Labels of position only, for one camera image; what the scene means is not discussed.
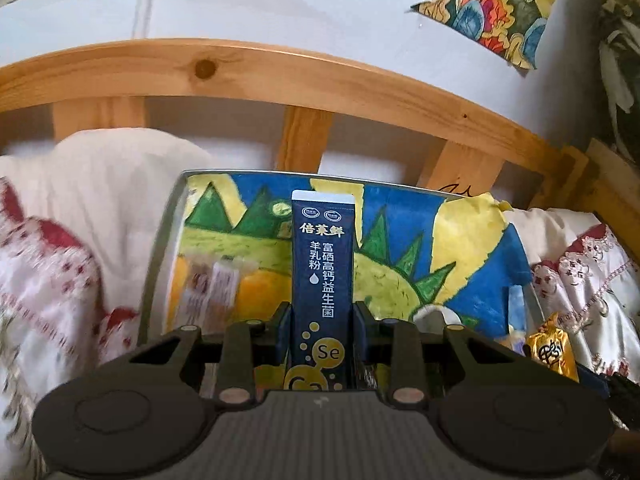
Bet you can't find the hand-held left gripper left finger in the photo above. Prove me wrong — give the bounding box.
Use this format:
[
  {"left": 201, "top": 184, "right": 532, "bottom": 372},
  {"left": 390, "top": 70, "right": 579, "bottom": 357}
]
[{"left": 127, "top": 302, "right": 293, "bottom": 407}]

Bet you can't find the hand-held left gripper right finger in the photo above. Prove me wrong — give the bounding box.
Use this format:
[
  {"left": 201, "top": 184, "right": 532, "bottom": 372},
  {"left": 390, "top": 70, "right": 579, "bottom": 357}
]
[{"left": 352, "top": 301, "right": 521, "bottom": 407}]

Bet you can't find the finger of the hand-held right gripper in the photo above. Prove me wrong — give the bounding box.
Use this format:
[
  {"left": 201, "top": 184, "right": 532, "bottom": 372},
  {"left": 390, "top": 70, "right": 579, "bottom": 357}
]
[{"left": 577, "top": 370, "right": 640, "bottom": 428}]

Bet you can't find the yellow foil snack packet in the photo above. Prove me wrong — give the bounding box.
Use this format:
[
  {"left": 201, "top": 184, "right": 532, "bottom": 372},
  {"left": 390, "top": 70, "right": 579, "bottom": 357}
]
[{"left": 522, "top": 312, "right": 581, "bottom": 383}]

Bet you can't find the navy blue powder sachet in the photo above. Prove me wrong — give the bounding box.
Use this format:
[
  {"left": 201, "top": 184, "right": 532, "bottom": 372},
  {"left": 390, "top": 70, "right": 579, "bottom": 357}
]
[{"left": 282, "top": 190, "right": 357, "bottom": 392}]

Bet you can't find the clear biscuit packet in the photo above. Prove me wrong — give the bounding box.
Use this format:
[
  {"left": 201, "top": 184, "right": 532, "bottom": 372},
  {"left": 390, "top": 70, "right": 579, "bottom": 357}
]
[{"left": 177, "top": 255, "right": 241, "bottom": 336}]

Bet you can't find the white cardboard box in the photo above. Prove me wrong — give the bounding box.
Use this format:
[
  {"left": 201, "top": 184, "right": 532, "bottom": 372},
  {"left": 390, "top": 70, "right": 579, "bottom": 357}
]
[{"left": 139, "top": 169, "right": 546, "bottom": 361}]

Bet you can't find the colourful dinosaur drawing paper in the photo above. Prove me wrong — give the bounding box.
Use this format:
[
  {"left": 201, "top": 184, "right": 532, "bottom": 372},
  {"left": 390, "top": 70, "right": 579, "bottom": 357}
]
[{"left": 167, "top": 172, "right": 531, "bottom": 341}]

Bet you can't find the wooden side furniture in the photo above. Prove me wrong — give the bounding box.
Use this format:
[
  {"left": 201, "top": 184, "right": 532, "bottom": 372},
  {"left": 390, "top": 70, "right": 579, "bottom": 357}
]
[{"left": 562, "top": 137, "right": 640, "bottom": 241}]

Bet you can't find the floral satin blanket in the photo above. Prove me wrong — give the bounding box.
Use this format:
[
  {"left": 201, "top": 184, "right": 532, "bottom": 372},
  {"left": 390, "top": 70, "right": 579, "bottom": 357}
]
[{"left": 0, "top": 175, "right": 640, "bottom": 480}]

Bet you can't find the wooden bed headboard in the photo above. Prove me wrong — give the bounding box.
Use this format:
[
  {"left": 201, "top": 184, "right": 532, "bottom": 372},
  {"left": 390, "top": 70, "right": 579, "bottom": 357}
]
[{"left": 0, "top": 38, "right": 591, "bottom": 196}]

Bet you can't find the dark patterned cloth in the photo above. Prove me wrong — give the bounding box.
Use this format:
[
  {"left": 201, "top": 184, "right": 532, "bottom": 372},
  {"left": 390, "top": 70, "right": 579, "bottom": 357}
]
[{"left": 590, "top": 0, "right": 640, "bottom": 161}]

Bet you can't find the torn colourful wall drawing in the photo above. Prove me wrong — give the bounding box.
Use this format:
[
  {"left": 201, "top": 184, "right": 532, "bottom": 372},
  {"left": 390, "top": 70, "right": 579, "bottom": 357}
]
[{"left": 411, "top": 0, "right": 560, "bottom": 70}]

